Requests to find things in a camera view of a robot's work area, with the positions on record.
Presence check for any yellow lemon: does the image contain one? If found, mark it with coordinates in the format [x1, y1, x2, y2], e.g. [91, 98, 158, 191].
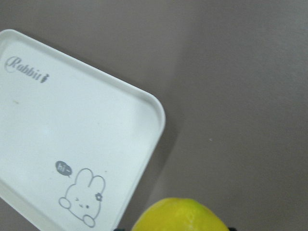
[132, 198, 229, 231]

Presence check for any white rabbit tray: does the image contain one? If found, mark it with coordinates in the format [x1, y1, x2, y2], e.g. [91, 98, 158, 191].
[0, 29, 166, 231]

